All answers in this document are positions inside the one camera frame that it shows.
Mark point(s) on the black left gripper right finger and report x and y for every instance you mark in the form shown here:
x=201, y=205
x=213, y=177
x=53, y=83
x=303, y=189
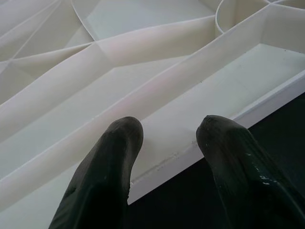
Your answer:
x=245, y=186

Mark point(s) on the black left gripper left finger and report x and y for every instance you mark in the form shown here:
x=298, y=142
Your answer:
x=102, y=186

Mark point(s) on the white plastic table top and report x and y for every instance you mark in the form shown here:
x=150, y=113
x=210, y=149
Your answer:
x=95, y=71

